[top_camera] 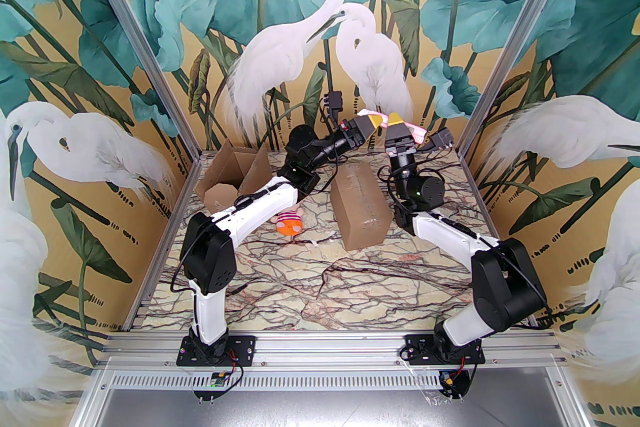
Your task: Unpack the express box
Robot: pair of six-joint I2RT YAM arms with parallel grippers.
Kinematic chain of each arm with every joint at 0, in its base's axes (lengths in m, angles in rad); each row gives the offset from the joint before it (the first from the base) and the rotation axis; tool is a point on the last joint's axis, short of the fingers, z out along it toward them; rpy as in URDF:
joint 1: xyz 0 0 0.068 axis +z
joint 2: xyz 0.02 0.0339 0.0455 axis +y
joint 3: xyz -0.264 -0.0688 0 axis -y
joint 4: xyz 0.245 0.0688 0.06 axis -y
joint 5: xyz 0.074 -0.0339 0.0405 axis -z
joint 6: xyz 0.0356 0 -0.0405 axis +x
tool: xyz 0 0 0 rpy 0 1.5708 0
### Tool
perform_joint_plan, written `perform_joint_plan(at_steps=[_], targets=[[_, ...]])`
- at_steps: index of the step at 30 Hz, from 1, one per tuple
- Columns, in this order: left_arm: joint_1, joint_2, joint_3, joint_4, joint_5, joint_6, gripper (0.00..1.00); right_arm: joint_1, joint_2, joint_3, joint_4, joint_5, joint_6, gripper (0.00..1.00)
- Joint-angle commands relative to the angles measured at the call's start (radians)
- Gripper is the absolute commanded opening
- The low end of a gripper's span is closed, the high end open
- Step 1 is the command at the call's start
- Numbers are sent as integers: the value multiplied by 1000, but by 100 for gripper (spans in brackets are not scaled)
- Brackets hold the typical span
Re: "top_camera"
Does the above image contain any pink utility knife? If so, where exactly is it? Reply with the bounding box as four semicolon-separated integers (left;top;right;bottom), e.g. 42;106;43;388
364;111;430;138

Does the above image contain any brown cardboard express box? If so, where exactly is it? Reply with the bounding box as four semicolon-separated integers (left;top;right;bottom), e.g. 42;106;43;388
330;162;393;251
195;139;275;215

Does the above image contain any plush pig toy striped shirt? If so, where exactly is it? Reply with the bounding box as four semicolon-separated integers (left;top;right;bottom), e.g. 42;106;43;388
270;202;306;236

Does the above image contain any perforated metal strip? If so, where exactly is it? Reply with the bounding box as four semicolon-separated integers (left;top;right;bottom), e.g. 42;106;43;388
92;367;571;390

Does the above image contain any grey metal panel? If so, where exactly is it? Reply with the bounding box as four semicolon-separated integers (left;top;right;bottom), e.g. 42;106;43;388
75;390;588;427

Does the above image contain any aluminium table side rail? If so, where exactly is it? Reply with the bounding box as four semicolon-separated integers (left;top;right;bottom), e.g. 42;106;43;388
120;152;203;333
457;152;501;240

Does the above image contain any aluminium frame post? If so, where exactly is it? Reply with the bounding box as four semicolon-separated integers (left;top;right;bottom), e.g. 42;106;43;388
65;0;203;158
456;0;583;158

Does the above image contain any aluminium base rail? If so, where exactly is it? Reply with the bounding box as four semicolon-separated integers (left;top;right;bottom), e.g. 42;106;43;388
97;332;566;368

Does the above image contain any black bracket with yellow connector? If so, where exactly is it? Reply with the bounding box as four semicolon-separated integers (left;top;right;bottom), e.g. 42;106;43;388
437;367;473;400

